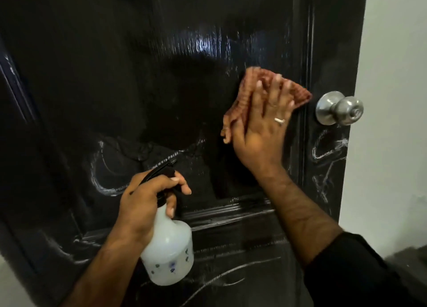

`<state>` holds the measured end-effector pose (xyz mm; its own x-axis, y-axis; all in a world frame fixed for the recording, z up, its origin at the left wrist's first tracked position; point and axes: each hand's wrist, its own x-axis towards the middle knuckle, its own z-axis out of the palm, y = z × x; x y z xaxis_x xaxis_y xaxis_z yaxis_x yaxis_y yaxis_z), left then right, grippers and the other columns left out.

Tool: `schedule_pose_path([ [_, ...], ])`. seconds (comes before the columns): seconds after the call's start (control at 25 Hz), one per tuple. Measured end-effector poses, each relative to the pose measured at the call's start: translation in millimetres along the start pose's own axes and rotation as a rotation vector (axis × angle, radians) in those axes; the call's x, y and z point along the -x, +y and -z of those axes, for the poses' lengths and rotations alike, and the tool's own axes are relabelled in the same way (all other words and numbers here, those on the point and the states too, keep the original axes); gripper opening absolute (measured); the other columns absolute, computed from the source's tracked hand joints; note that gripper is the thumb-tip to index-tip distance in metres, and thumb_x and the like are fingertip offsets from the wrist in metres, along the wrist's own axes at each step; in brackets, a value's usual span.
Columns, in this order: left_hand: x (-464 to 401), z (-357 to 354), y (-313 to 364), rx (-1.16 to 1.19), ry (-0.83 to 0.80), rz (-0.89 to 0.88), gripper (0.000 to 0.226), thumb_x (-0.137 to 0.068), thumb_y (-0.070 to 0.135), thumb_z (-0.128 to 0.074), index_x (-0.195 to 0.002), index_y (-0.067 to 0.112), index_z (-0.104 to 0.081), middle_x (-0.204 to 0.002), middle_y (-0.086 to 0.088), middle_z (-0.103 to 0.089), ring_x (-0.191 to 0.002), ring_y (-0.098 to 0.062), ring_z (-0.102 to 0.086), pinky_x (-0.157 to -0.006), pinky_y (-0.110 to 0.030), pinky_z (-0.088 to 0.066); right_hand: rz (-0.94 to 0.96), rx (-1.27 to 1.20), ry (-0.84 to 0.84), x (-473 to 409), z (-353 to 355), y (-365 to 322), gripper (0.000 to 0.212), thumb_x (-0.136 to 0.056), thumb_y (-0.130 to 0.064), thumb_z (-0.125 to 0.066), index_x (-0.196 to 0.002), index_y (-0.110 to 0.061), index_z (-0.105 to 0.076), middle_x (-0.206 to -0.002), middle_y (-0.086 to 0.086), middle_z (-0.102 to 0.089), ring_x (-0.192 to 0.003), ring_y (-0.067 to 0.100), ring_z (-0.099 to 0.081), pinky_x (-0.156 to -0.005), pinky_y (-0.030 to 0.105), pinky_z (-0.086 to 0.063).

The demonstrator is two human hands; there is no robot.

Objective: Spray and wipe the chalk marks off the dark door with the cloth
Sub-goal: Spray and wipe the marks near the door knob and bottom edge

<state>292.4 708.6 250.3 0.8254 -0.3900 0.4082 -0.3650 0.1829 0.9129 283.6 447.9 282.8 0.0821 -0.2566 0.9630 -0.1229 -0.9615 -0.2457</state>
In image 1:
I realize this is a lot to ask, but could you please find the person's left hand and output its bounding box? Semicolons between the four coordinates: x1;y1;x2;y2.
115;170;193;247

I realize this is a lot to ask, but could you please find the person's right hand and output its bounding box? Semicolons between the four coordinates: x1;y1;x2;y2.
231;73;297;177

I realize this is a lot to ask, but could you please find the white spray bottle black trigger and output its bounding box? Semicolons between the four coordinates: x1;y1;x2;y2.
129;159;195;287

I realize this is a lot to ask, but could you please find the orange checked cloth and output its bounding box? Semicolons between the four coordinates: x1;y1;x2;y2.
220;67;313;145

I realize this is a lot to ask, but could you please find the silver door knob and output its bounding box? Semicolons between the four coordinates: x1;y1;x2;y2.
315;91;364;127

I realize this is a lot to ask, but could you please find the black wooden door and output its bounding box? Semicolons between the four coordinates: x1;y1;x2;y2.
0;0;369;307

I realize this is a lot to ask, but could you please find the person's right forearm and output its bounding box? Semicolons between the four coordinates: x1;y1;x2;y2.
255;165;344;267

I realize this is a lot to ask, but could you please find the person's left forearm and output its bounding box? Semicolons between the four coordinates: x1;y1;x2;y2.
61;230;147;307

